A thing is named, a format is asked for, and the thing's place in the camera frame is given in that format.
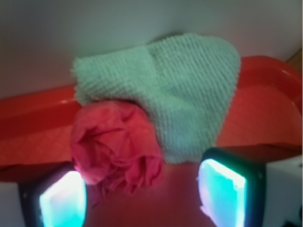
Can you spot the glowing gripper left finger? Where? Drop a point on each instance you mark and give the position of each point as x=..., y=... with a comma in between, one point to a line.
x=53, y=195

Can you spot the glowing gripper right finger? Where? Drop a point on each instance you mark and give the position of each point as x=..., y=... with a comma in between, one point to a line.
x=231, y=186

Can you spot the red paper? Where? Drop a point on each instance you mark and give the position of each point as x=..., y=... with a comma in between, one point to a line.
x=114, y=147

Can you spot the light blue knitted cloth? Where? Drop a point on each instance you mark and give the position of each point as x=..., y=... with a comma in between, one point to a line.
x=185, y=83

